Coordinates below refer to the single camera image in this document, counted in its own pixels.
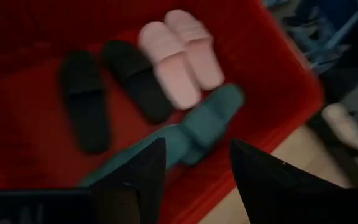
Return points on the red plastic bin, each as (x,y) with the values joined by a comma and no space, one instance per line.
(259,62)

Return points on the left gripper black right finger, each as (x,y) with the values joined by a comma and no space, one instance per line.
(275,193)

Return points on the black slide sandal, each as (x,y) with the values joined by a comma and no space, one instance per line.
(138,81)
(85,102)

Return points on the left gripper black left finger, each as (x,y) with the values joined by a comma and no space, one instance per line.
(138,186)

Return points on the blue background frame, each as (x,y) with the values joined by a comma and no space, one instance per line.
(337,31)

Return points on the pink slide sandal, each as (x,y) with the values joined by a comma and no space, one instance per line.
(197,49)
(169,68)

